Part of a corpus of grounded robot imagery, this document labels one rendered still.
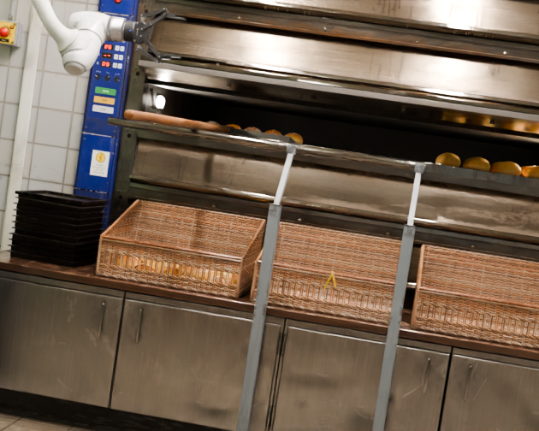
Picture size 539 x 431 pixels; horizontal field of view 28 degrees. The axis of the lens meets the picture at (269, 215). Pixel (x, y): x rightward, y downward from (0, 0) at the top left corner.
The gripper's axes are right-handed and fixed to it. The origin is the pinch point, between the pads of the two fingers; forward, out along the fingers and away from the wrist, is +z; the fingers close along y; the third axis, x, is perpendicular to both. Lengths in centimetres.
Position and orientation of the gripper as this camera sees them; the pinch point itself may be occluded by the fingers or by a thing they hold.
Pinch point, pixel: (180, 38)
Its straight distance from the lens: 394.5
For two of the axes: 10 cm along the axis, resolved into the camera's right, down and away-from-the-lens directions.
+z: 9.8, 1.5, -1.3
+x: -1.4, 0.5, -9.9
